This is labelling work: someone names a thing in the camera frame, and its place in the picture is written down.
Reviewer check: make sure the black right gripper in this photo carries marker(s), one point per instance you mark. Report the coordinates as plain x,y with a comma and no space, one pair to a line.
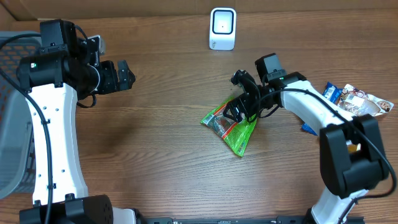
248,110

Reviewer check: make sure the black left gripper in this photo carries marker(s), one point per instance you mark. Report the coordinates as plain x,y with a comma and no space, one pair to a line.
112,83

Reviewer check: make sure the green gummy candy bag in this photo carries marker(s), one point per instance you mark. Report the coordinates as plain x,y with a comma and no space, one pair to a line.
235,135

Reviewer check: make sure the blue Oreo cookie pack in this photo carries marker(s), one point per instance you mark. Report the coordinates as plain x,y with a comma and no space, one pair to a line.
331,93

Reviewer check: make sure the beige paper snack bag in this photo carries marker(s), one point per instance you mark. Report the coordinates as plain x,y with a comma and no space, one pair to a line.
359,102

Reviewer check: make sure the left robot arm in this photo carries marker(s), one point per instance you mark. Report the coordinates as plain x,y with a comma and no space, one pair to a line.
66,70

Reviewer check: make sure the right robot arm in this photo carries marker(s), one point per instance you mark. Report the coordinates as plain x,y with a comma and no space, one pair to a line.
352,156

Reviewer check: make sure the cardboard back panel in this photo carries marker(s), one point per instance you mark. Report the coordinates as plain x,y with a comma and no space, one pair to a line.
28,10

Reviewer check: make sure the grey plastic mesh basket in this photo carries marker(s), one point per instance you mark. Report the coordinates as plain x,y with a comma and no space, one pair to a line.
17,140

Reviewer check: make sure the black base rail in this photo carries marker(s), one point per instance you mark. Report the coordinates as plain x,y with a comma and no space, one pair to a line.
277,220

